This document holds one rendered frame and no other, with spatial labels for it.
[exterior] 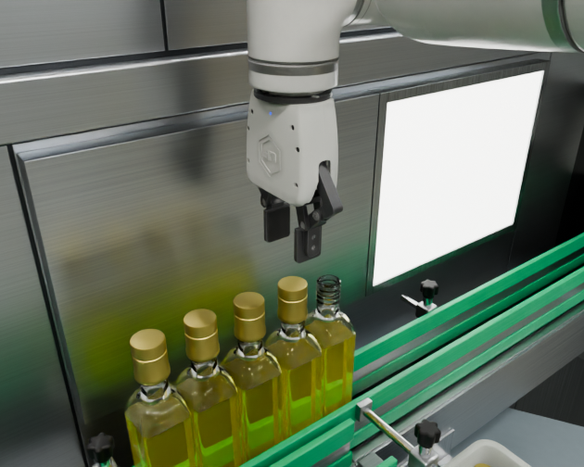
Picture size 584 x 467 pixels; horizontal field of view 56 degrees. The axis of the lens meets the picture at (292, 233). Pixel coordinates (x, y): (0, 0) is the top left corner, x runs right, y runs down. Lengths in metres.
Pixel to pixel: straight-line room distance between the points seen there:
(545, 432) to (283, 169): 0.99
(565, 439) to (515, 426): 0.10
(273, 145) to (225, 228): 0.20
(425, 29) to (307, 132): 0.17
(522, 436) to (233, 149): 0.93
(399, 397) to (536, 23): 0.61
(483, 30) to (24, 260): 0.50
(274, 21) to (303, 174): 0.13
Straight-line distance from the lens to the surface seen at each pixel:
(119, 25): 0.62
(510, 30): 0.35
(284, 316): 0.64
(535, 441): 1.34
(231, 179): 0.68
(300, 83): 0.50
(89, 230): 0.63
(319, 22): 0.50
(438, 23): 0.37
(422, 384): 0.88
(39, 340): 0.71
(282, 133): 0.52
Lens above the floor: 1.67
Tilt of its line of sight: 27 degrees down
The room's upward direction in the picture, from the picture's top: straight up
